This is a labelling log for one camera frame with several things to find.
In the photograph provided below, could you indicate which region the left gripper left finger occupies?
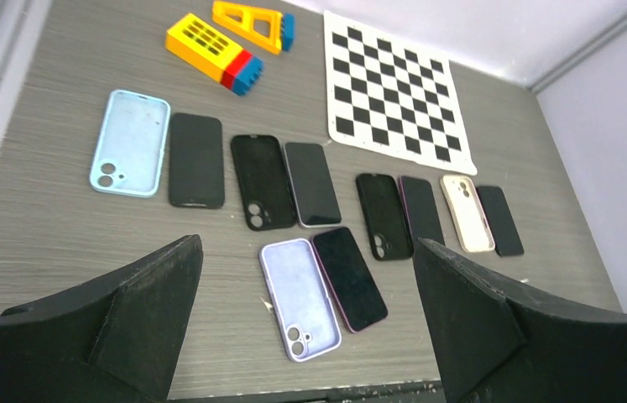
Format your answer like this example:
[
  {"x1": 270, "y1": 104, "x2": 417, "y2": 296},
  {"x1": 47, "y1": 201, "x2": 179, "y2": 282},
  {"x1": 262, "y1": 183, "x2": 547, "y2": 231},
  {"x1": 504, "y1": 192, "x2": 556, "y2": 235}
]
[{"x1": 0, "y1": 235, "x2": 203, "y2": 402}]

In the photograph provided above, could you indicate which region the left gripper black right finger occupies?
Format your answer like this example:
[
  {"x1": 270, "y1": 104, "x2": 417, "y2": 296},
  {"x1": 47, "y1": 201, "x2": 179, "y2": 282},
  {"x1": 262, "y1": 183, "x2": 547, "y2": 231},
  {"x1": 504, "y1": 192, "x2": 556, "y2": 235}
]
[{"x1": 413, "y1": 238, "x2": 627, "y2": 402}]

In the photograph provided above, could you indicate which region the cream phone case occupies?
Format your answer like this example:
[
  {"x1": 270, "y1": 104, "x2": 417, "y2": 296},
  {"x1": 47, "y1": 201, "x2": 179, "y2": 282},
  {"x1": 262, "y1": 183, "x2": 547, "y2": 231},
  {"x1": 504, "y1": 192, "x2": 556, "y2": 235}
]
[{"x1": 440, "y1": 175, "x2": 495, "y2": 253}]

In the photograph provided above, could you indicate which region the pink edged bare phone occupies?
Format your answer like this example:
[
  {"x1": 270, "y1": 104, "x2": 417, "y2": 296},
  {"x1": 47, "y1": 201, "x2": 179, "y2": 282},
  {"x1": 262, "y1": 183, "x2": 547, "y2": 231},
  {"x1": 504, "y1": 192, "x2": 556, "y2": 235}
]
[{"x1": 311, "y1": 227, "x2": 389, "y2": 332}]

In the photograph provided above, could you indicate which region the purple edged bare phone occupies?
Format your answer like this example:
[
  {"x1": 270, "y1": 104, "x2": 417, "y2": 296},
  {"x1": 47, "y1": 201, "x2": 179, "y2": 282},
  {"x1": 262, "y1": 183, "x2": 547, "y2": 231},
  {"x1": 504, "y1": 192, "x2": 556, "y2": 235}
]
[{"x1": 399, "y1": 175, "x2": 446, "y2": 245}]

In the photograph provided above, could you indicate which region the lavender phone case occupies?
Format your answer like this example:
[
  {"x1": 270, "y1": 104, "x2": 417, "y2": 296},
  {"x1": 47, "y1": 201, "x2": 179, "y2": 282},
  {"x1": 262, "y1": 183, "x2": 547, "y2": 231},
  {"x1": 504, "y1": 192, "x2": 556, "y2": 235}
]
[{"x1": 259, "y1": 238, "x2": 342, "y2": 363}]

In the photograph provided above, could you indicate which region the white edged bare phone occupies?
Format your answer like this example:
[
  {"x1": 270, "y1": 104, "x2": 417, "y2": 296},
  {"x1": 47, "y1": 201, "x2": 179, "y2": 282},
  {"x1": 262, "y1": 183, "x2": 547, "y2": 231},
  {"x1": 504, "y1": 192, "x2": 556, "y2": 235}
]
[{"x1": 284, "y1": 142, "x2": 342, "y2": 228}]

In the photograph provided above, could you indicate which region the black phone on table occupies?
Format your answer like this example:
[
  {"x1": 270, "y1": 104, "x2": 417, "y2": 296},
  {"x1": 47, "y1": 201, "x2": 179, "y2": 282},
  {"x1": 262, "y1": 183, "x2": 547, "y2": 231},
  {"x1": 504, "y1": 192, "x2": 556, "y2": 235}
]
[{"x1": 168, "y1": 113, "x2": 225, "y2": 209}]

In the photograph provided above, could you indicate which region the black white checkerboard mat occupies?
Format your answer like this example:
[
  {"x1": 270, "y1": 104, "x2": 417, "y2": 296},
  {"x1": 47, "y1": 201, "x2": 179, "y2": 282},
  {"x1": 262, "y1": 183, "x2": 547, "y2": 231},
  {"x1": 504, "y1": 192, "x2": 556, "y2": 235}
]
[{"x1": 323, "y1": 11, "x2": 478, "y2": 175}]

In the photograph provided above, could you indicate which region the yellow red blue toy block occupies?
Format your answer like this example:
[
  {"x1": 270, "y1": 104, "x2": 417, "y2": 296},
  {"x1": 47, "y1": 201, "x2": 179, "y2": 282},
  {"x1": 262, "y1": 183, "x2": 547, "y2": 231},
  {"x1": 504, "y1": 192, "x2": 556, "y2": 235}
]
[{"x1": 165, "y1": 13, "x2": 264, "y2": 96}]

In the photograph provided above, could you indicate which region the orange triangle toy block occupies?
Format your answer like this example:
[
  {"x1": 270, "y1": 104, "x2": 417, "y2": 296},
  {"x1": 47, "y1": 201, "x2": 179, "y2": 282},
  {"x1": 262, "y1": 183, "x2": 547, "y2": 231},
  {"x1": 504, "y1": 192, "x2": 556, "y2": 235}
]
[{"x1": 212, "y1": 1, "x2": 295, "y2": 55}]

